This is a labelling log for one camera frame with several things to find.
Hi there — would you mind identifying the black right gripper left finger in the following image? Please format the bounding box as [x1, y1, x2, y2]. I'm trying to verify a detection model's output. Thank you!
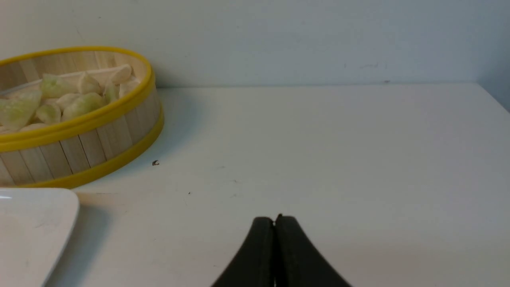
[213, 217, 275, 287]

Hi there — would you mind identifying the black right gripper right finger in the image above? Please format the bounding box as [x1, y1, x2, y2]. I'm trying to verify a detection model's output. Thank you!
[274, 214, 350, 287]

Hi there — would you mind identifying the white square plate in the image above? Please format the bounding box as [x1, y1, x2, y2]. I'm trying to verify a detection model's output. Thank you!
[0, 188, 80, 287]

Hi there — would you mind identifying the bamboo steamer basket yellow rim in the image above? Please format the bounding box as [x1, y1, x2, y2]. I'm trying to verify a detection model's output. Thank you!
[0, 47, 164, 189]

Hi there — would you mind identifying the white dumpling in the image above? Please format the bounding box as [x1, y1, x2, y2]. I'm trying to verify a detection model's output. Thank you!
[87, 64, 133, 86]

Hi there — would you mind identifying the green dumpling in steamer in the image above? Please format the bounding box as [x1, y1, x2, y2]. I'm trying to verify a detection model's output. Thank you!
[62, 92, 107, 121]

